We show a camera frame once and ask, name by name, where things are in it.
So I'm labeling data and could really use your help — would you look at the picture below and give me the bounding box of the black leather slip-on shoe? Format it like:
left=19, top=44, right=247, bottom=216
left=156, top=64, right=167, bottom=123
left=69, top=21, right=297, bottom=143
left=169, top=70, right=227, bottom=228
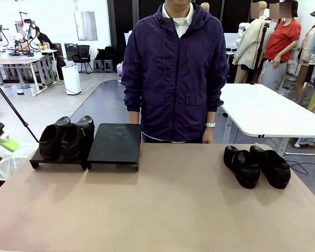
left=38, top=115, right=71, bottom=161
left=60, top=115, right=95, bottom=162

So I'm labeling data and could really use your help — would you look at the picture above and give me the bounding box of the white folding table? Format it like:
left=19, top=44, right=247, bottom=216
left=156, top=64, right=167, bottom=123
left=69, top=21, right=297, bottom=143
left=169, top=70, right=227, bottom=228
left=219, top=83, right=315, bottom=166

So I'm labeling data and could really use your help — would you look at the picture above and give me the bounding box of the clear plastic storage bin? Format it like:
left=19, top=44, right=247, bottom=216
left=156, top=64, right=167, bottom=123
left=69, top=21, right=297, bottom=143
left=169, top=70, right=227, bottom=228
left=12, top=83, right=34, bottom=97

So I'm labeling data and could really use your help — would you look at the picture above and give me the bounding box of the black cabled robot rig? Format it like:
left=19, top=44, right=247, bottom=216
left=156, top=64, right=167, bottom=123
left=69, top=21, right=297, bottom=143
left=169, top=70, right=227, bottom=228
left=14, top=12, right=43, bottom=57

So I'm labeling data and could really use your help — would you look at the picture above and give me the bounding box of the black backpack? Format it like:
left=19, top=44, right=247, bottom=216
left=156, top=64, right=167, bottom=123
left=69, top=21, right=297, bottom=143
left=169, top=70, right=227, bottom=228
left=95, top=46, right=116, bottom=61

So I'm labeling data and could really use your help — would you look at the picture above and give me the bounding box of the wood-top workbench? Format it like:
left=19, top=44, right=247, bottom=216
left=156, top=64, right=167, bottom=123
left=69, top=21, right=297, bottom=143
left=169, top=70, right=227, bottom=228
left=0, top=57, right=43, bottom=97

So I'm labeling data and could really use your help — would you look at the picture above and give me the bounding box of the black metal shoe stand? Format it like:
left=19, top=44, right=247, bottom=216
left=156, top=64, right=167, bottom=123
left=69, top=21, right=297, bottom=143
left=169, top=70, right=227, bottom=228
left=29, top=122, right=95, bottom=171
left=86, top=122, right=142, bottom=172

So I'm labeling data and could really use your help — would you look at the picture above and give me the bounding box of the white air purifier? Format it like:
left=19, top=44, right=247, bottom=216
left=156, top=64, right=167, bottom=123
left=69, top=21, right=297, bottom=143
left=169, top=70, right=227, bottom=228
left=61, top=65, right=82, bottom=96

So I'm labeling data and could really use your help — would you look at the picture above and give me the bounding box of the person in purple jacket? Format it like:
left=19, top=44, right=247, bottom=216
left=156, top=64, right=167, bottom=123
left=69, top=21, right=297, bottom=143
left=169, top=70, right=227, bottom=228
left=120, top=2, right=228, bottom=144

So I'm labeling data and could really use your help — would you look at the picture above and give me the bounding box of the mannequin in beige coat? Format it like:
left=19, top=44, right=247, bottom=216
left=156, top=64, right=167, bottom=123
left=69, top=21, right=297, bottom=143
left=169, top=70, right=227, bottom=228
left=232, top=1, right=270, bottom=85

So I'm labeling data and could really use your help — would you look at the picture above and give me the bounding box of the person's left hand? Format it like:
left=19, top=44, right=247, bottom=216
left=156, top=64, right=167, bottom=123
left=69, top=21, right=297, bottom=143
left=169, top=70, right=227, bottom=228
left=202, top=128, right=215, bottom=144

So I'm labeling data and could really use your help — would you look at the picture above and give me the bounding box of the black leather thick-heel shoe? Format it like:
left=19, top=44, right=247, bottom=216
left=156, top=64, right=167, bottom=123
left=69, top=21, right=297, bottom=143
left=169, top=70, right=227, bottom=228
left=223, top=145, right=260, bottom=190
left=249, top=144, right=291, bottom=190

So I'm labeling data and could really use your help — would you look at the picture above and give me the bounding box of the seated person in black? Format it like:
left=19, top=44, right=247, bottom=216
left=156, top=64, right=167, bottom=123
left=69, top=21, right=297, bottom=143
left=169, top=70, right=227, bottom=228
left=35, top=31, right=66, bottom=69

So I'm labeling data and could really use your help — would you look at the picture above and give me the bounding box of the grey wall panel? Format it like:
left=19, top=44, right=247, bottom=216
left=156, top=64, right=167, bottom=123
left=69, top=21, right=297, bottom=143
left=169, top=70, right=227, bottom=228
left=73, top=10, right=98, bottom=41

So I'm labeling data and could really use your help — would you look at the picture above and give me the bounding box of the black office chair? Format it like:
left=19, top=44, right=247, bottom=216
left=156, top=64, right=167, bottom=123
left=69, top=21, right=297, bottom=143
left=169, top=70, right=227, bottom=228
left=72, top=45, right=94, bottom=75

